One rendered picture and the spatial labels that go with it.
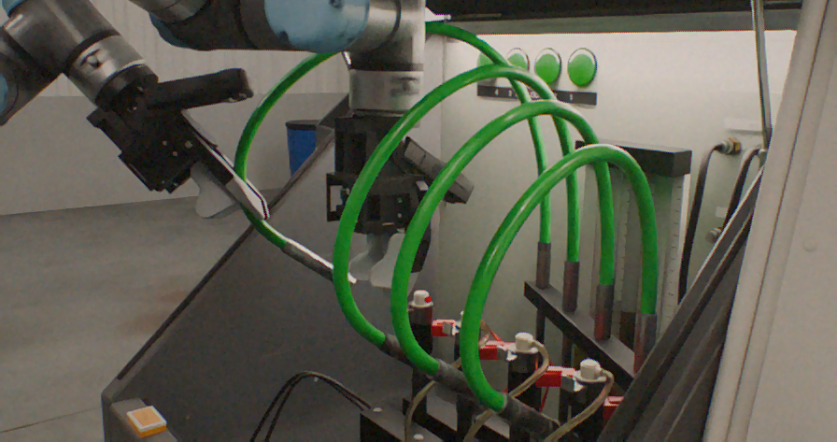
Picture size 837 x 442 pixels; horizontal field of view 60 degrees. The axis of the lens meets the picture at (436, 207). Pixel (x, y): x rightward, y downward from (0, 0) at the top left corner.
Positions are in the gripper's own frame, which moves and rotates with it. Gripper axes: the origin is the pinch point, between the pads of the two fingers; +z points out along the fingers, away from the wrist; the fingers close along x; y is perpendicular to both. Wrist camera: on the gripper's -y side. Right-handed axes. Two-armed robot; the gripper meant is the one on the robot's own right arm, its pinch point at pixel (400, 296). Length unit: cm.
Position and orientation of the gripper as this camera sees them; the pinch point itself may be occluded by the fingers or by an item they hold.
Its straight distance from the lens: 80.8
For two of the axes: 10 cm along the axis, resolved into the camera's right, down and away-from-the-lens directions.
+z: -0.2, 9.8, 1.9
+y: -7.8, 1.0, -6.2
